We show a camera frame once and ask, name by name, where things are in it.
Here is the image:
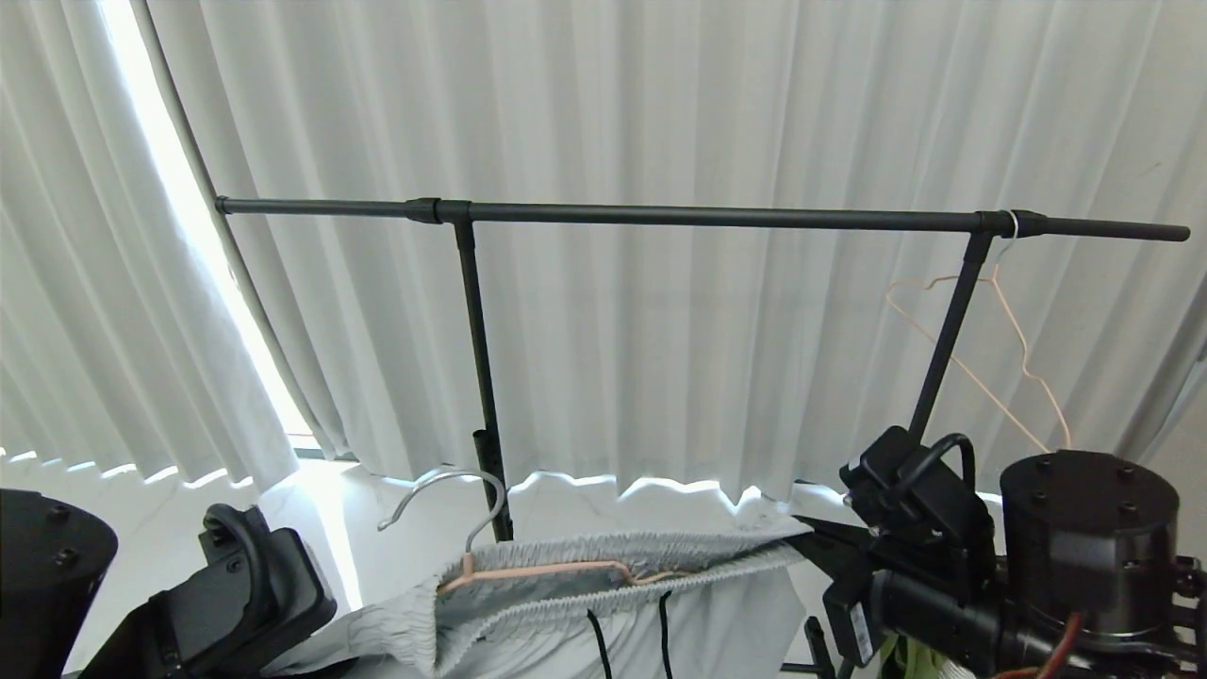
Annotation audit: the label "pink clothes hanger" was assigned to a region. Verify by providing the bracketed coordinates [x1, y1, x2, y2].
[886, 236, 1074, 454]
[377, 469, 703, 597]

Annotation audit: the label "white curtain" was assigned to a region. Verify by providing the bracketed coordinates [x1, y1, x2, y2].
[141, 0, 1207, 505]
[0, 0, 298, 491]

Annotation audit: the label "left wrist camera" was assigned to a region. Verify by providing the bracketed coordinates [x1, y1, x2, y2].
[75, 505, 339, 679]

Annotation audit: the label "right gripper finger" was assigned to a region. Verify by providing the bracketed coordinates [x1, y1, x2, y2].
[787, 517, 878, 586]

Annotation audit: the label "green garment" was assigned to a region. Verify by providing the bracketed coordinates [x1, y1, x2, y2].
[877, 632, 944, 679]

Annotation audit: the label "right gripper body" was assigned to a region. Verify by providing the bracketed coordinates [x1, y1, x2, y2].
[820, 566, 1038, 679]

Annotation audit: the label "black clothes rack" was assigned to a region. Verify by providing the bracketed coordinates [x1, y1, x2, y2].
[215, 195, 1191, 679]

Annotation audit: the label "pale grey shorts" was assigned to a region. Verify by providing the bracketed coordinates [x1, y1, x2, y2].
[255, 528, 817, 679]

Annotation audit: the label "black cable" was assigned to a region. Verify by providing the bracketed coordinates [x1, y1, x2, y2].
[201, 503, 276, 623]
[901, 432, 977, 501]

